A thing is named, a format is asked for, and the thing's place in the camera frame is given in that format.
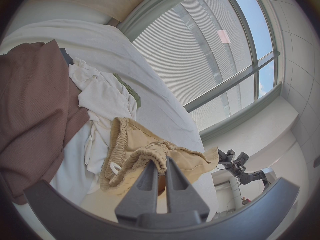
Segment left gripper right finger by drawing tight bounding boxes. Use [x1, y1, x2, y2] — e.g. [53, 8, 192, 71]
[165, 156, 209, 221]

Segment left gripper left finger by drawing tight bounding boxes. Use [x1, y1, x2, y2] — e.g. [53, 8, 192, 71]
[115, 160, 159, 222]

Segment tan shorts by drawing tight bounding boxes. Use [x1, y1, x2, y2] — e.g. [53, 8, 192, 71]
[99, 117, 218, 197]

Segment green garment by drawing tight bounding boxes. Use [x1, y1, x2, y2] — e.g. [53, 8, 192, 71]
[112, 73, 142, 108]

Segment cream white garment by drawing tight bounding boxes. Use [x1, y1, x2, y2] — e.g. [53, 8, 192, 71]
[69, 57, 138, 173]

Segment window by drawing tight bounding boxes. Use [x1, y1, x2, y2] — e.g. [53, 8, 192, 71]
[131, 0, 280, 137]

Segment brown garment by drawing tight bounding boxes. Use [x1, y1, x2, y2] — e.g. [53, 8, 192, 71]
[0, 39, 90, 205]

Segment dark grey garment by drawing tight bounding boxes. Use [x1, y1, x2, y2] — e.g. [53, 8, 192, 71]
[59, 48, 74, 66]

